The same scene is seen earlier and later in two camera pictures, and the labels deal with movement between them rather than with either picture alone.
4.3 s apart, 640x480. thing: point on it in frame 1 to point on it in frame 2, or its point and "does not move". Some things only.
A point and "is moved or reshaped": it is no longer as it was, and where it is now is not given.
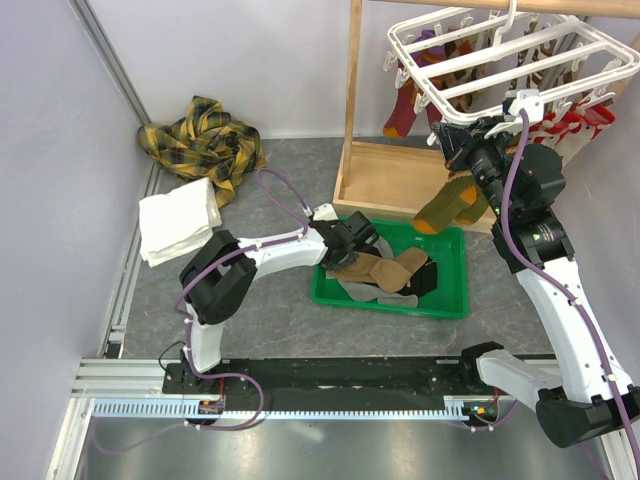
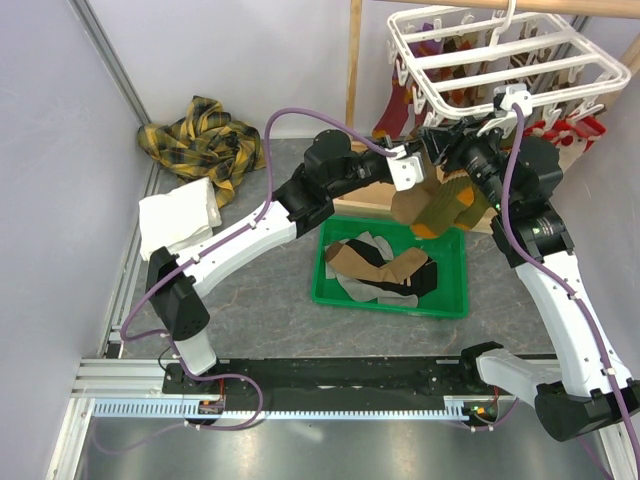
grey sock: [369, 292] does not move
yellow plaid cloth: [207, 145] does not move
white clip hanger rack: [498, 67] is moved or reshaped
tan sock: [389, 275] to [408, 204]
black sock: [423, 281] does not move
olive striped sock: [473, 204] does not move
